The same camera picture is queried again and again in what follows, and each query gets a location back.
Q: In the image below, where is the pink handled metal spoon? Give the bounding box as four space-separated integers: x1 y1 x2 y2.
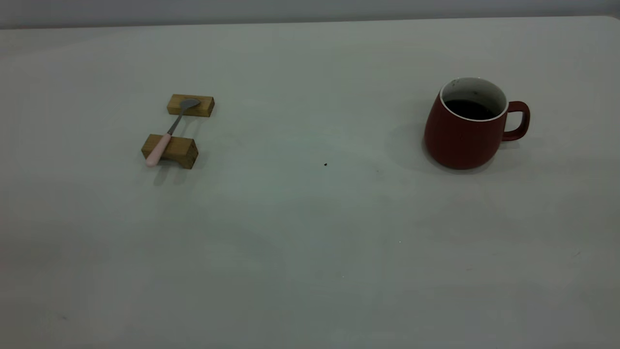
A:
146 98 201 168

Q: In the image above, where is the red ceramic mug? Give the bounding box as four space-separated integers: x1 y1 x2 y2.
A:
424 77 530 170

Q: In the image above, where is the dark coffee liquid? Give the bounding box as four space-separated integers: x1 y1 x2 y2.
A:
444 99 496 121

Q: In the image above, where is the flat rectangular wooden block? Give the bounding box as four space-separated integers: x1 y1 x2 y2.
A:
167 94 215 117

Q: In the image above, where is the arched wooden block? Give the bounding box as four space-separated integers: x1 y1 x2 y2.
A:
141 134 199 170

